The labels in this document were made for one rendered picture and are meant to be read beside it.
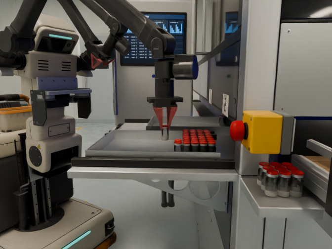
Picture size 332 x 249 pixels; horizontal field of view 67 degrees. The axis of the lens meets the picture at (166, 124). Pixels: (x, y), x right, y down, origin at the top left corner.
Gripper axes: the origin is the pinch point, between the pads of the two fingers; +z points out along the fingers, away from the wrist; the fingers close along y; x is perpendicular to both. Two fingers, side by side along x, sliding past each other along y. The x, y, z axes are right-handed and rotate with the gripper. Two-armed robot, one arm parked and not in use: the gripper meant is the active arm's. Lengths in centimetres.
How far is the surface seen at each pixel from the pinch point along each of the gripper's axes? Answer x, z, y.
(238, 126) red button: -32.4, -5.8, 7.6
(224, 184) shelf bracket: -14.9, 13.7, 13.5
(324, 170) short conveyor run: -38.3, 1.9, 21.6
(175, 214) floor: 108, 95, 29
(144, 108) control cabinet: 80, 3, 3
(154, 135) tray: 10.4, 4.8, -1.8
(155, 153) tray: -15.1, 3.6, -5.4
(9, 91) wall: 620, 12, -276
